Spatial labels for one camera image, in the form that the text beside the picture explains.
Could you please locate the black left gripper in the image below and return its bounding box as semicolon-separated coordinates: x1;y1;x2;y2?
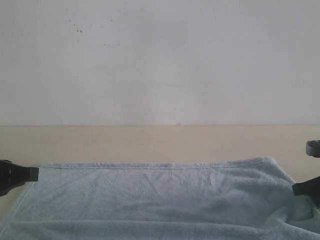
0;159;39;197

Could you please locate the light blue fleece towel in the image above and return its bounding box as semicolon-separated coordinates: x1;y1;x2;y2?
0;157;320;240

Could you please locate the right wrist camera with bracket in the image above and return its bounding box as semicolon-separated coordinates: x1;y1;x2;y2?
305;140;320;158

